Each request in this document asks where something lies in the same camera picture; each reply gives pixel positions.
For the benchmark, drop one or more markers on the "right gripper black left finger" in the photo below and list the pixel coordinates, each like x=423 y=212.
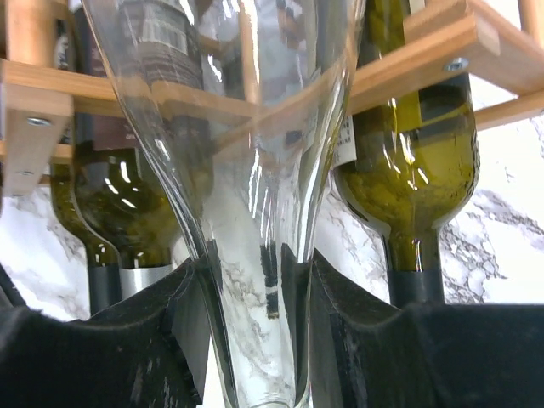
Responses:
x=149 y=350

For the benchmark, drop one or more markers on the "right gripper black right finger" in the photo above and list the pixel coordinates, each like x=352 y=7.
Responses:
x=364 y=352

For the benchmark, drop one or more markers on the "dark green wine bottle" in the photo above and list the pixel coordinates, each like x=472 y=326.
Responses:
x=406 y=168
x=103 y=278

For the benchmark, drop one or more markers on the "clear glass bottle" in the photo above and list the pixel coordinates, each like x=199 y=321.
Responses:
x=239 y=208

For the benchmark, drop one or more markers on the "wooden wine rack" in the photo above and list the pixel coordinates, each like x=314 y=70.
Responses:
x=442 y=40

